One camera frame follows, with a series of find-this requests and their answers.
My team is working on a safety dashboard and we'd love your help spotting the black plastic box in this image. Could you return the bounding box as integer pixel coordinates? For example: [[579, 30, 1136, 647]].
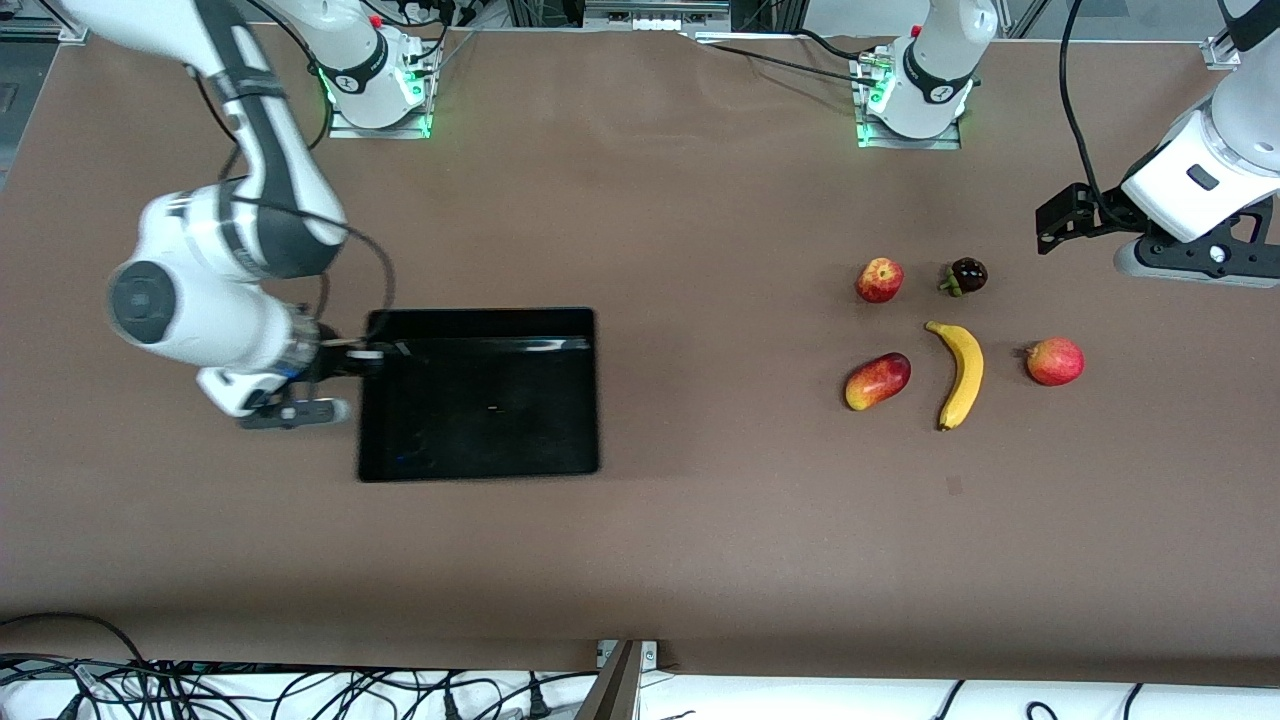
[[358, 307, 601, 484]]

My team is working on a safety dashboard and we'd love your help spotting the yellow banana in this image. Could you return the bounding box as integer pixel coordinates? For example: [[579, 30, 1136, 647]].
[[924, 320, 985, 432]]

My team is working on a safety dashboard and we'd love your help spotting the small red yellow apple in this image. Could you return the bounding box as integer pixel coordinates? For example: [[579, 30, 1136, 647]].
[[856, 257, 905, 304]]

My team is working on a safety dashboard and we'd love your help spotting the red apple right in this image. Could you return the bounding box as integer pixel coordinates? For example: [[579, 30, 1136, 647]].
[[1022, 337, 1086, 387]]

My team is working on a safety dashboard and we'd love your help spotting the dark purple mangosteen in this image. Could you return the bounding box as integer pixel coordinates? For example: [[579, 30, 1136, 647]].
[[937, 257, 989, 298]]

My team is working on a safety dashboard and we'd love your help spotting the red yellow mango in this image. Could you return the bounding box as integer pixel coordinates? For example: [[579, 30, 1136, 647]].
[[845, 352, 912, 412]]

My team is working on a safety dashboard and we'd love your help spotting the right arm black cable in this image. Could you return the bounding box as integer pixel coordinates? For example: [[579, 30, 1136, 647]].
[[185, 65, 398, 346]]

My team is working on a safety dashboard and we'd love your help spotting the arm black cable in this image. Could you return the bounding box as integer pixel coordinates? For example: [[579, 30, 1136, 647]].
[[185, 65, 398, 346], [1057, 0, 1126, 206]]

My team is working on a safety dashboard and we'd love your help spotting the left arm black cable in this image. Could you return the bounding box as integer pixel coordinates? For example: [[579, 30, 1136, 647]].
[[1057, 0, 1126, 206]]

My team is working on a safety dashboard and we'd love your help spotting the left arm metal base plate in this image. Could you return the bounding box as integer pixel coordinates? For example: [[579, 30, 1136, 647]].
[[855, 55, 963, 151]]

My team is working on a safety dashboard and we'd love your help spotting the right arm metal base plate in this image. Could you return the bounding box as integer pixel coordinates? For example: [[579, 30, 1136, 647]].
[[328, 60, 435, 140]]

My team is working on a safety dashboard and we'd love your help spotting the arched black floor cable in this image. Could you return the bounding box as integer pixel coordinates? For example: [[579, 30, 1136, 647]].
[[0, 612, 153, 669]]

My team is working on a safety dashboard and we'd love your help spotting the tangled black cable bundle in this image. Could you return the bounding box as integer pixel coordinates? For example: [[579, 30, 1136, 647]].
[[0, 655, 601, 720]]

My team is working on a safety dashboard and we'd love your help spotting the black base power cable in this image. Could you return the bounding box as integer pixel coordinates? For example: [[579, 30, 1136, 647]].
[[690, 30, 881, 86]]

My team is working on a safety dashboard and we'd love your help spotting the dark metal post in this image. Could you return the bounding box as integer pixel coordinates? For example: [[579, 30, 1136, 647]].
[[575, 640, 641, 720]]

